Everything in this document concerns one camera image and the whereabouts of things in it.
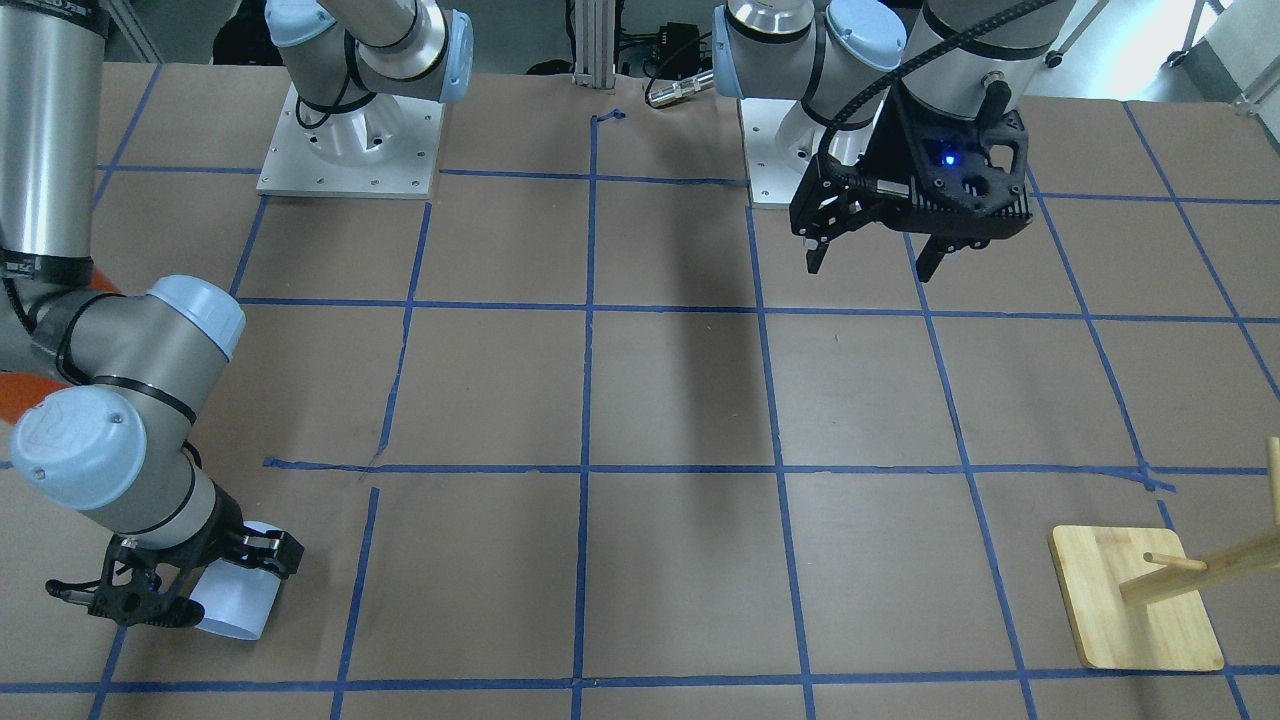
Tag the black gripper near stand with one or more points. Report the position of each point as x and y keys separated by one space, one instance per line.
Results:
x=893 y=147

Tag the black gripper near can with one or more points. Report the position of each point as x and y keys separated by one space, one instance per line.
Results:
x=203 y=541

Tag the silver robot arm near can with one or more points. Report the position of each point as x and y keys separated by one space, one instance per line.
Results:
x=113 y=442

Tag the silver robot arm near stand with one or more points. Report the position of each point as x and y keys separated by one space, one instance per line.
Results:
x=841 y=59

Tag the wooden cup stand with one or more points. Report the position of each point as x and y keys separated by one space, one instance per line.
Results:
x=1132 y=596

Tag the aluminium frame post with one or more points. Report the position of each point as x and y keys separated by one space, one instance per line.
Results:
x=593 y=29

